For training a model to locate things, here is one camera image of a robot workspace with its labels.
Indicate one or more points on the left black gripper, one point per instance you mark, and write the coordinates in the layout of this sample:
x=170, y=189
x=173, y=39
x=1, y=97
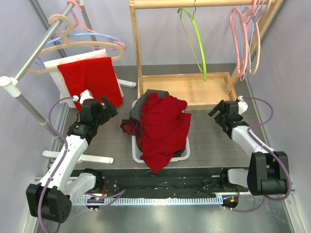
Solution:
x=110, y=111

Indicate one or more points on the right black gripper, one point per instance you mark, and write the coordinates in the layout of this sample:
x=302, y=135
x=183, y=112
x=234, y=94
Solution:
x=217, y=118

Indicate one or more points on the white plastic laundry basket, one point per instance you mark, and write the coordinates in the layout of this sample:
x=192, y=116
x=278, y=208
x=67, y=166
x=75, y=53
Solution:
x=165, y=128

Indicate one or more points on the dark red skirt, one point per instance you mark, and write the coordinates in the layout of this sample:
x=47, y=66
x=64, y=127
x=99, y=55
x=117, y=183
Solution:
x=160, y=129

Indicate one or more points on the blue wire hanger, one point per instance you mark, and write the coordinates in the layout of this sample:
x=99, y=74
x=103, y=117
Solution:
x=255, y=35

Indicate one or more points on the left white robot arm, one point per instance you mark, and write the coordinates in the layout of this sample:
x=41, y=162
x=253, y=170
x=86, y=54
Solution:
x=52, y=198

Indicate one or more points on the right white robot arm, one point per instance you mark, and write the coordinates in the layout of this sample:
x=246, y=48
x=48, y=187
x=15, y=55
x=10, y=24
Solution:
x=268, y=171

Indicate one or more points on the blue hanger left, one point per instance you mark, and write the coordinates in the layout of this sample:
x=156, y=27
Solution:
x=71, y=35

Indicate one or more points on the beige wooden hanger left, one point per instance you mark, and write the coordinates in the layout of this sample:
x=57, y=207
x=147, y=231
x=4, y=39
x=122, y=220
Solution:
x=68, y=44

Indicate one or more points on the beige wooden hanger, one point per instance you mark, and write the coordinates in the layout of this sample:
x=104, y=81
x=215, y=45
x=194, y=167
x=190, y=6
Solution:
x=268, y=4
x=68, y=44

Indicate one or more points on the pink hanger left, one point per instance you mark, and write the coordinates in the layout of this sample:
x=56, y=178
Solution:
x=88, y=29

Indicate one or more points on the green hanger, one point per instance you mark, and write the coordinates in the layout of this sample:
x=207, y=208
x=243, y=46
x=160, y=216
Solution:
x=201, y=63

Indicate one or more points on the beige wooden hanger right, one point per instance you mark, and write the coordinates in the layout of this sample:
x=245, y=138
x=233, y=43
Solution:
x=268, y=4

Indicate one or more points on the grey dotted garment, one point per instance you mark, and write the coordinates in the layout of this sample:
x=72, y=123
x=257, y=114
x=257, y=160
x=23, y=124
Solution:
x=136, y=110

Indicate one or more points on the red plaid garment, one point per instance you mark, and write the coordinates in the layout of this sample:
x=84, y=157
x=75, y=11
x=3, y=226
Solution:
x=132, y=127

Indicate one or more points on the bright red hung garment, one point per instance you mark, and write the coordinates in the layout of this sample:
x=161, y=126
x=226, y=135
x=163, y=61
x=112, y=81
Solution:
x=96, y=75

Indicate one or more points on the wooden clothes rack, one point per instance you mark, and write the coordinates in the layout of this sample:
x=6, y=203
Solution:
x=190, y=86

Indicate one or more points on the metal clothes rack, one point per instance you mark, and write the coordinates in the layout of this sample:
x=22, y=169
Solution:
x=10, y=83

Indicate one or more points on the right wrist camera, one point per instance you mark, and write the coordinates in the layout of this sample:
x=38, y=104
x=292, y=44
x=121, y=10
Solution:
x=242, y=105

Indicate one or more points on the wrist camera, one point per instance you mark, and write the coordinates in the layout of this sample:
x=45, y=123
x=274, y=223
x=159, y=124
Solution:
x=86, y=95
x=242, y=105

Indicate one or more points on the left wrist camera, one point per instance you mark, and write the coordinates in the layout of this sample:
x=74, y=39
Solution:
x=86, y=95

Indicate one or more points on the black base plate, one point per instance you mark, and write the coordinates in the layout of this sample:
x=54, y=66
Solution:
x=167, y=183

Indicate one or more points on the white cable duct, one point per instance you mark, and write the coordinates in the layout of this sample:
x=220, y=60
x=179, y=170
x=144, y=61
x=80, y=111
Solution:
x=218, y=200

